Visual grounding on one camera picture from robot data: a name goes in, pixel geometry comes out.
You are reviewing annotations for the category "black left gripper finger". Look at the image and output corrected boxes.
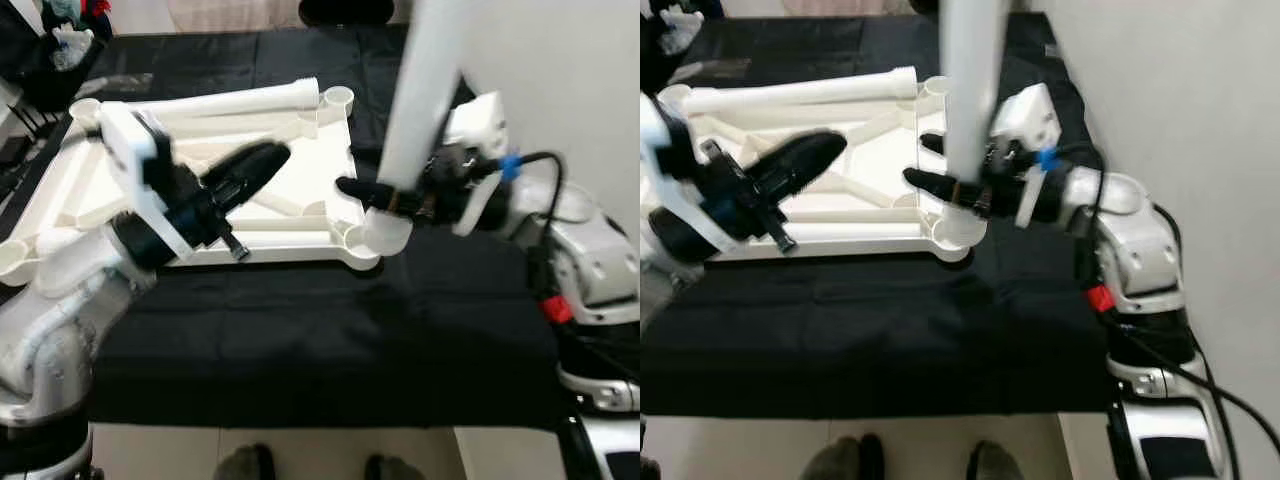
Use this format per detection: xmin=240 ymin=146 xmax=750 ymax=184
xmin=756 ymin=147 xmax=848 ymax=217
xmin=748 ymin=130 xmax=850 ymax=193
xmin=206 ymin=154 xmax=292 ymax=218
xmin=203 ymin=140 xmax=294 ymax=198

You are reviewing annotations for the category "white plastic table top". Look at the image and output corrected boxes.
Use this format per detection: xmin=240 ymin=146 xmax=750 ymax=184
xmin=0 ymin=85 xmax=386 ymax=288
xmin=640 ymin=75 xmax=973 ymax=266

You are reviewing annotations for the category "beige fringed cloth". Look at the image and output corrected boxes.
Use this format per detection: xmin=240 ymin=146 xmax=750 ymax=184
xmin=165 ymin=0 xmax=301 ymax=31
xmin=765 ymin=0 xmax=901 ymax=18

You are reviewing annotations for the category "black cloth cover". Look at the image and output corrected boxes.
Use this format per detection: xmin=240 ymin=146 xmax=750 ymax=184
xmin=640 ymin=12 xmax=1196 ymax=416
xmin=0 ymin=25 xmax=601 ymax=433

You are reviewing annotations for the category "colourful clothes pile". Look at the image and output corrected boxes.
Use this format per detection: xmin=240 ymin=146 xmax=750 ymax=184
xmin=40 ymin=0 xmax=111 ymax=71
xmin=655 ymin=0 xmax=706 ymax=56

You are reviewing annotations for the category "grey robot right foot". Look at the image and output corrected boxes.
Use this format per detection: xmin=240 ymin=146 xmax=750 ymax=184
xmin=965 ymin=440 xmax=1031 ymax=480
xmin=362 ymin=453 xmax=426 ymax=480

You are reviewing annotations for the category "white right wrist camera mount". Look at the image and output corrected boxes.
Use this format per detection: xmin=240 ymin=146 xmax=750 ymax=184
xmin=440 ymin=92 xmax=513 ymax=238
xmin=990 ymin=82 xmax=1063 ymax=229

